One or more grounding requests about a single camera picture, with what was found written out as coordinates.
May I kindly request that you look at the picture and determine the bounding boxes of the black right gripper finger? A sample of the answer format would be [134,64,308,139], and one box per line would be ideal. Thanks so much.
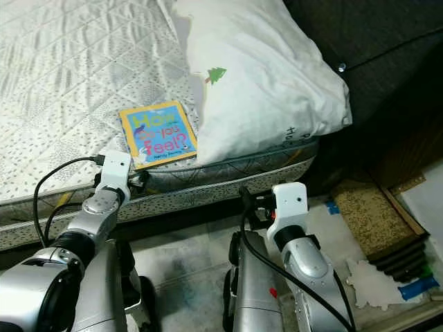
[237,185,256,226]

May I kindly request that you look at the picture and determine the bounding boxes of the blue yellow children's book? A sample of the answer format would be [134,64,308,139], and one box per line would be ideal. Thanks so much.
[119,101,198,170]

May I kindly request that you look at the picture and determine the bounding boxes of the silver robot right leg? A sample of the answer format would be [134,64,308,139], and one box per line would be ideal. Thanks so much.
[225,232,291,332]

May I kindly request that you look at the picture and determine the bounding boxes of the silver robot leg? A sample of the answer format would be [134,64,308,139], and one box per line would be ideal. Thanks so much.
[225,232,291,332]
[69,239,160,332]

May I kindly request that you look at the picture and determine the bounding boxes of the brown doormat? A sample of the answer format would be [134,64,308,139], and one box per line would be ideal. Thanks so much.
[329,178,423,262]

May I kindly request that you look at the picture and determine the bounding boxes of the silver robot left leg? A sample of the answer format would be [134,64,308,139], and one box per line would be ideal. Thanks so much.
[69,239,160,332]

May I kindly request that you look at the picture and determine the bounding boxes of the white pillow with tree print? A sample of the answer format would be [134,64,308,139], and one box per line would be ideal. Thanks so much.
[170,0,352,167]

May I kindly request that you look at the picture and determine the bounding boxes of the white quilted mattress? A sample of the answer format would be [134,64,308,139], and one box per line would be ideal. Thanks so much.
[0,0,319,253]

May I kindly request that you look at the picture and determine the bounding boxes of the white paper scrap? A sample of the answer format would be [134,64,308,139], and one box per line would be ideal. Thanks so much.
[346,257,409,311]

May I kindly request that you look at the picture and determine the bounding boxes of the black ribbed mat stack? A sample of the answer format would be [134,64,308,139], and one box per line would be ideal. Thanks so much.
[367,235,433,283]

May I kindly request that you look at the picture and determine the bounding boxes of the dark tufted bed headboard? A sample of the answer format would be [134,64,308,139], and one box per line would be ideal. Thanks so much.
[284,0,443,194]

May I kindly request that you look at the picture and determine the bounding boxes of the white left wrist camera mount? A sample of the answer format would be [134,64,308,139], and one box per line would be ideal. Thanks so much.
[99,150,134,201]

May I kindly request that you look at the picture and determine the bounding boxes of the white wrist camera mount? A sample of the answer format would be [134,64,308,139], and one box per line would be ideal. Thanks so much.
[99,150,134,201]
[268,182,309,239]

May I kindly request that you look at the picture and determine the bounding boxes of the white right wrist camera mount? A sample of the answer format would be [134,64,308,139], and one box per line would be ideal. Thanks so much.
[268,182,309,239]

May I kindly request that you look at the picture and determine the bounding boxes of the short black left arm cable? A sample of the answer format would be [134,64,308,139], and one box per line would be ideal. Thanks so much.
[45,202,87,239]

